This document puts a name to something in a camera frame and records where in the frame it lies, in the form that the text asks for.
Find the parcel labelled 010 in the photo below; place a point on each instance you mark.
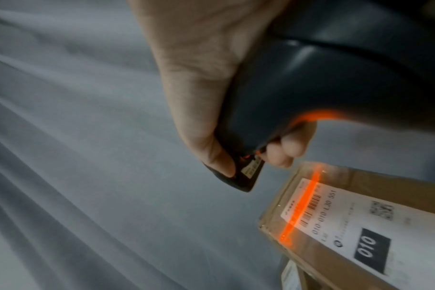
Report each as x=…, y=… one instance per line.
x=346, y=221

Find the person's right hand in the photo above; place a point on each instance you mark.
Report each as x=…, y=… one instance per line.
x=196, y=56

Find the black barcode scanner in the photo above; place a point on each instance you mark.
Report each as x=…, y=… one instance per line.
x=328, y=70

